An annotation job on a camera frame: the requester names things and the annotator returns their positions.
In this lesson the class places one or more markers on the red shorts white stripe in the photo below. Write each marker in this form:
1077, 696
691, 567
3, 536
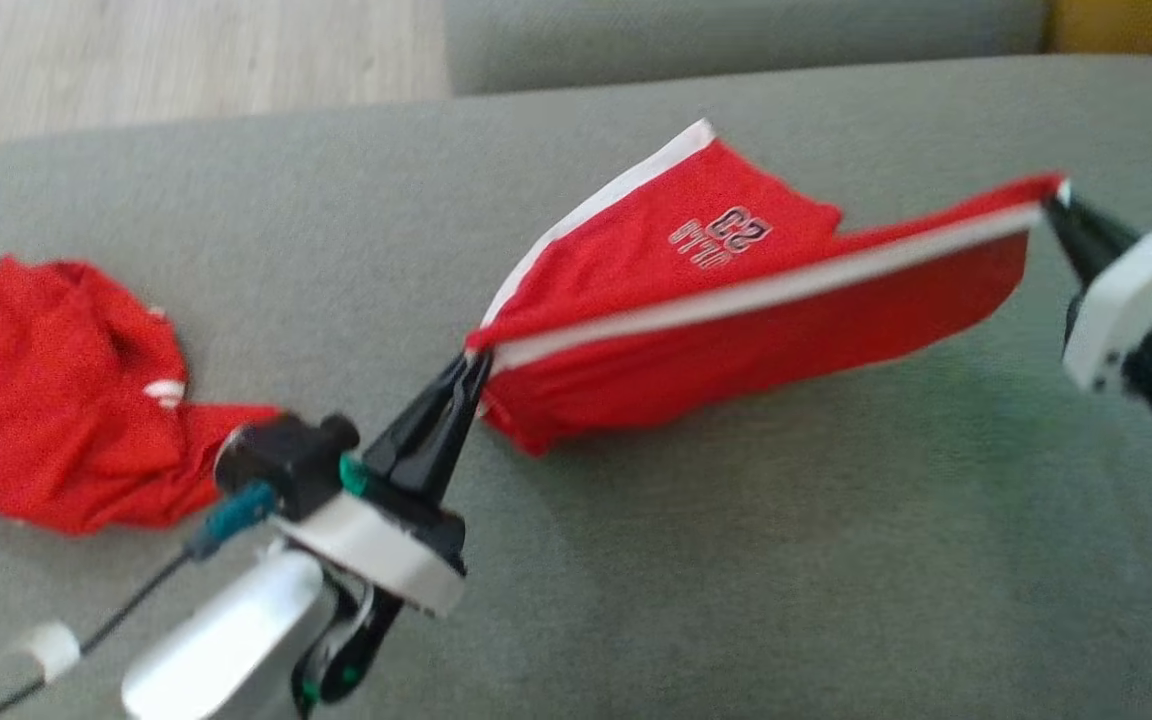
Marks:
736, 340

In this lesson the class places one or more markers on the grey sofa seat cushion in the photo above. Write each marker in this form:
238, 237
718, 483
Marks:
736, 560

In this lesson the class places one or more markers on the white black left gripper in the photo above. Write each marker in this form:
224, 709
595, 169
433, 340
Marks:
386, 545

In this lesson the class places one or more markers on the yellow cushion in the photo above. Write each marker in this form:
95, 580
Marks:
1136, 25

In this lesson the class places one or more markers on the red basketball jersey white sleeve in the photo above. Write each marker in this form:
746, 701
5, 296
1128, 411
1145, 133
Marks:
46, 400

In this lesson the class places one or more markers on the grey sofa back cushion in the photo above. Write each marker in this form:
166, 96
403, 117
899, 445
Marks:
736, 40

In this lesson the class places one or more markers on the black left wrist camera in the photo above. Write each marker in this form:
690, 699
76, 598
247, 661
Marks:
286, 460

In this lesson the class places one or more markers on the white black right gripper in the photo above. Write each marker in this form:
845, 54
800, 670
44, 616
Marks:
1126, 300

